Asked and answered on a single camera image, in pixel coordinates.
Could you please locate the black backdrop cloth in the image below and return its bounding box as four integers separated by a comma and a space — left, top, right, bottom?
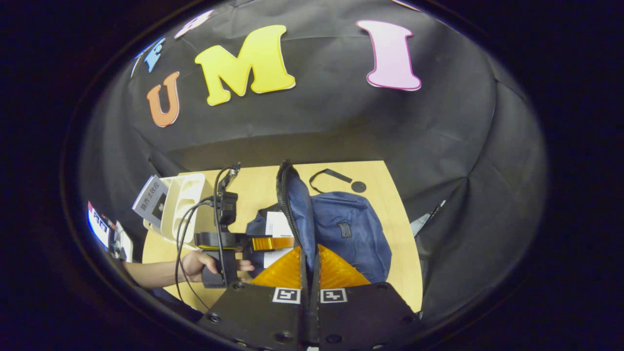
78, 0, 549, 322

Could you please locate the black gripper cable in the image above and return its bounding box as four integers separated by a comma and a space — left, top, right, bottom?
174, 165, 230, 312

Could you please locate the cream plastic bookshelf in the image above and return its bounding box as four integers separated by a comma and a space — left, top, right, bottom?
143, 173, 215, 252

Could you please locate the blue schoolbag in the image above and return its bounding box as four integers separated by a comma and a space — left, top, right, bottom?
245, 160, 393, 284

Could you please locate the lavender covered book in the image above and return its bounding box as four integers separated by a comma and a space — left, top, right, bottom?
132, 175, 170, 228

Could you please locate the blue white printed board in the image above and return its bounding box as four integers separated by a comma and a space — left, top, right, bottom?
87, 201, 133, 262

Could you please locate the white printed book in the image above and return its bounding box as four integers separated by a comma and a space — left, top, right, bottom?
265, 211, 294, 270

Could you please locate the white panel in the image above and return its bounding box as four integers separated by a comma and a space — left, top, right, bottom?
409, 199, 447, 238

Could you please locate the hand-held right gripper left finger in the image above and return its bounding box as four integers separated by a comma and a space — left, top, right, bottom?
199, 245, 313, 351

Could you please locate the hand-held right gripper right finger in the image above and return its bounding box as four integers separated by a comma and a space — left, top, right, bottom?
313, 244, 422, 351

